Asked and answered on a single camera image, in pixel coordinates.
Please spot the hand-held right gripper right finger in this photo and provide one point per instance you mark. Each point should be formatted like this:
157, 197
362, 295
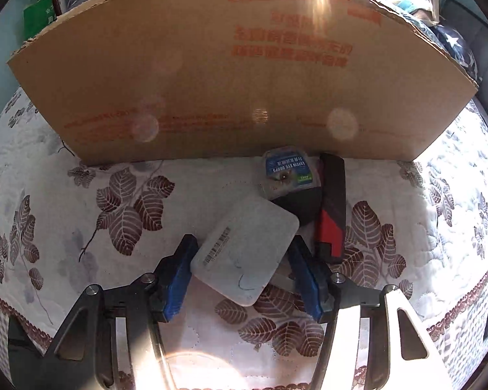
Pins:
307, 280

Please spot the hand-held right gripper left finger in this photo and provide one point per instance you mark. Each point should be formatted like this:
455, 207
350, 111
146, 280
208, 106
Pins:
179, 276

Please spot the white flat pack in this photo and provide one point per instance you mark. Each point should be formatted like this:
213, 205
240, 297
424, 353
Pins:
248, 243

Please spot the brown cardboard box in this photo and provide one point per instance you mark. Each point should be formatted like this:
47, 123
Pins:
187, 69

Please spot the blue eye drops box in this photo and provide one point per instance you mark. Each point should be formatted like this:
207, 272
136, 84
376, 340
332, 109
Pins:
288, 166

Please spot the floral quilted bedspread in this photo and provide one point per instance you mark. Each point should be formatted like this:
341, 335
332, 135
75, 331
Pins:
65, 178

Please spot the teal cloth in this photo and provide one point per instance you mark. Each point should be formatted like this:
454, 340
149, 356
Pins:
408, 6

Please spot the green shopping bag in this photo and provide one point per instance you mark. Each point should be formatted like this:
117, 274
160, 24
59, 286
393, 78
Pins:
36, 12

